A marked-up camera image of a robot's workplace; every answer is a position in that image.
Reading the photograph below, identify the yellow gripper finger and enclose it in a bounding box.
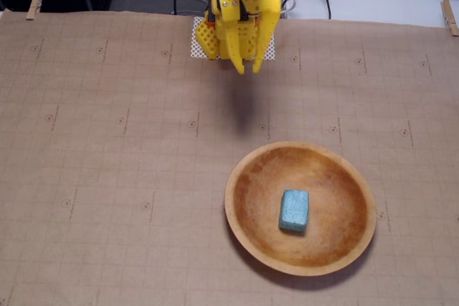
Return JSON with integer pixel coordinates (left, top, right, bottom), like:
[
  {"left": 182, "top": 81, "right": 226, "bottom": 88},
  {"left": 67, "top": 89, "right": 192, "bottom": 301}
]
[
  {"left": 238, "top": 11, "right": 280, "bottom": 74},
  {"left": 214, "top": 0, "right": 249, "bottom": 75}
]

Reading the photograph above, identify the blue rectangular block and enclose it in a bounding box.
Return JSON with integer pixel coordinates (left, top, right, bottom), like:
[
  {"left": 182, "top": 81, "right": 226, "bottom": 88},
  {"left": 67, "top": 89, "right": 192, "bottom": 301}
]
[{"left": 278, "top": 188, "right": 310, "bottom": 236}]

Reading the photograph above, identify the round wooden bowl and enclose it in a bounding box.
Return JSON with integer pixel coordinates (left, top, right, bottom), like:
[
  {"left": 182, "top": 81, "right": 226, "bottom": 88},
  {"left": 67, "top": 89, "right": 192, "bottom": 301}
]
[{"left": 224, "top": 140, "right": 377, "bottom": 277}]

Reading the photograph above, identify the white perforated base mat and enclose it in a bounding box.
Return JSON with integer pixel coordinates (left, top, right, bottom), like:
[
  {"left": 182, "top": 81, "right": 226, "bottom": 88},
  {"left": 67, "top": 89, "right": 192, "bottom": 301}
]
[{"left": 190, "top": 15, "right": 277, "bottom": 62}]

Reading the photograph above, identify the gridded gift wrap paper sheet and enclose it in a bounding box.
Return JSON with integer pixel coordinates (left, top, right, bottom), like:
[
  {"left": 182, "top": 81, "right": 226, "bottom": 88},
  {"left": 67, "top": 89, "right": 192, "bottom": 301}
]
[{"left": 0, "top": 10, "right": 459, "bottom": 306}]

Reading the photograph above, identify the wooden clothespin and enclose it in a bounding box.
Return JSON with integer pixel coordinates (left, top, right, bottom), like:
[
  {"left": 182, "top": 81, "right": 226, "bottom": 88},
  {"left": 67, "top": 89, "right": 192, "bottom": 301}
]
[
  {"left": 25, "top": 0, "right": 45, "bottom": 21},
  {"left": 440, "top": 0, "right": 459, "bottom": 37}
]

